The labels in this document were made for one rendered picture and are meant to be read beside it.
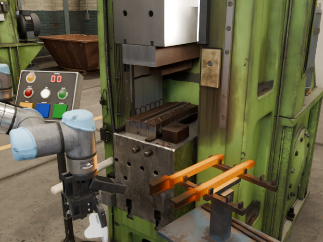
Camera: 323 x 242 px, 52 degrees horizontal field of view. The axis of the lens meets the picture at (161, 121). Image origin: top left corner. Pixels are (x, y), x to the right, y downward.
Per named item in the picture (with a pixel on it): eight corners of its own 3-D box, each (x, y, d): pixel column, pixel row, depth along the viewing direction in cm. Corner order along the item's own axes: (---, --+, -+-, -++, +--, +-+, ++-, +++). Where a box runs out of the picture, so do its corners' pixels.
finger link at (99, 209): (97, 229, 87) (87, 198, 89) (103, 227, 88) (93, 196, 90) (103, 228, 83) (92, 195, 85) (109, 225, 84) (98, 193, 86)
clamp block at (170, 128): (176, 144, 157) (177, 131, 155) (162, 140, 162) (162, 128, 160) (189, 137, 166) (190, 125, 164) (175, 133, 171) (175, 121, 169)
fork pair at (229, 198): (240, 209, 105) (240, 204, 104) (225, 202, 109) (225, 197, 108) (276, 184, 120) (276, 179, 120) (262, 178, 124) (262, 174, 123)
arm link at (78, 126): (55, 111, 81) (89, 106, 85) (59, 151, 85) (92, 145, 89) (62, 119, 75) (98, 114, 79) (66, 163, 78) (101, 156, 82)
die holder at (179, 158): (172, 232, 165) (174, 150, 151) (116, 207, 186) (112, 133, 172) (221, 185, 209) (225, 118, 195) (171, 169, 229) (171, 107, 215)
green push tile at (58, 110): (64, 118, 174) (67, 104, 176) (51, 117, 175) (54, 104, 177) (66, 119, 176) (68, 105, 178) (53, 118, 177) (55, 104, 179)
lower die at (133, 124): (155, 139, 164) (155, 123, 161) (125, 131, 174) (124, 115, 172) (197, 117, 196) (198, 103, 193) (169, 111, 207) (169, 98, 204)
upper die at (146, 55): (155, 67, 152) (155, 46, 149) (122, 63, 163) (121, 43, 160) (199, 56, 185) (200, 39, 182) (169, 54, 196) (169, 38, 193)
